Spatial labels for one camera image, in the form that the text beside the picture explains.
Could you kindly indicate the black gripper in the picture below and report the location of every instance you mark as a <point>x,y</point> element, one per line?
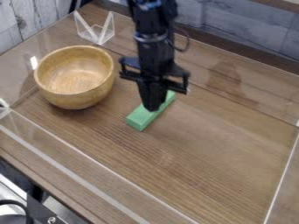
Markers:
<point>155,72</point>

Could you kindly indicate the green rectangular block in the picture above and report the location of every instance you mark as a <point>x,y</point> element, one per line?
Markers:
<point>141,117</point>

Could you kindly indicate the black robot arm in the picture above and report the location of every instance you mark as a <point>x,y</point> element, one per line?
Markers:
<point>154,16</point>

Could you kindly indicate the wooden bowl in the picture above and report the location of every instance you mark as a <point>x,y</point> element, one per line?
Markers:
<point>75,76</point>

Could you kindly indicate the small white tag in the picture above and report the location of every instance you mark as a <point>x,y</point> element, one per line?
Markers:
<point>34,62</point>

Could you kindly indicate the clear acrylic corner bracket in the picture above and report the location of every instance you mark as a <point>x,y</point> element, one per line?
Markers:
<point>95,33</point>

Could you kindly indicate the clear acrylic enclosure wall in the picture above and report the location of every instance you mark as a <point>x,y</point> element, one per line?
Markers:
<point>205,166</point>

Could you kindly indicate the black metal frame bracket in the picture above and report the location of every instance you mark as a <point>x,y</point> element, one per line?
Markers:
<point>41,213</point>

